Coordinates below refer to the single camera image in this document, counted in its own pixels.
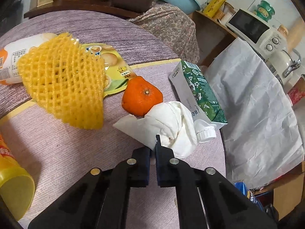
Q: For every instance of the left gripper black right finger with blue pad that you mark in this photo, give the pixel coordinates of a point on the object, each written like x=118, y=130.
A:
x=205, y=198

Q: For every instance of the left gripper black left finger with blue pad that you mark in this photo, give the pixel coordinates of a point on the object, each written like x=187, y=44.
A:
x=98, y=200

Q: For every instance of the yellow chip can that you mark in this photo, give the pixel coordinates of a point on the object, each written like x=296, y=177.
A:
x=17, y=185

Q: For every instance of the white tissue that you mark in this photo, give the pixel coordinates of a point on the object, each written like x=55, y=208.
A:
x=172, y=121

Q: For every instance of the green white milk carton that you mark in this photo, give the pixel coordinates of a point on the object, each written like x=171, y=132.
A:
x=195, y=93

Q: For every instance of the yellow foam fruit net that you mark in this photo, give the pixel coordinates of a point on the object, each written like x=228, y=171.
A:
x=65, y=80

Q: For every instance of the purple grey tablecloth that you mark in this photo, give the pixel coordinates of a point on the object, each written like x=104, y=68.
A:
x=56, y=154

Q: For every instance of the white plastic sheet cover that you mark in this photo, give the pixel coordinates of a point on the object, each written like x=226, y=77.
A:
x=261, y=138

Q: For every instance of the yellow snack wrapper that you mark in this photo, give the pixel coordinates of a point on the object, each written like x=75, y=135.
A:
x=117, y=71

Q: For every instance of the red paper cup stack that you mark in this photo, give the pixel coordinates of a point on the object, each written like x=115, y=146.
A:
x=297, y=92

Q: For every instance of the cream electric kettle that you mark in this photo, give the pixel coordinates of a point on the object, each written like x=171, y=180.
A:
x=282, y=65

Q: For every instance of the wooden side cabinet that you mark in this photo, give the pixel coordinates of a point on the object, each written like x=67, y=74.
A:
x=213, y=38

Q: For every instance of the white microwave oven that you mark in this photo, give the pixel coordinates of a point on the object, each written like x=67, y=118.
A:
x=262, y=37

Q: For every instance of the white orange drink bottle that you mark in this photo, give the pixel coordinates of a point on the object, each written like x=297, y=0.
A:
x=12, y=52

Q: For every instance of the floral cloth cover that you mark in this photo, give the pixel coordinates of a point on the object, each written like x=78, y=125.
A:
x=173, y=27

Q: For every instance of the yellow roll package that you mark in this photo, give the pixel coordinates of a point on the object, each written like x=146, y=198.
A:
x=212, y=7

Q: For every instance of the dark wooden counter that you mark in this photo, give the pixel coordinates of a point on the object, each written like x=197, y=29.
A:
x=85, y=5

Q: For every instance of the green instant noodle bowls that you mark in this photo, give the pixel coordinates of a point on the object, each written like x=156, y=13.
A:
x=264, y=11

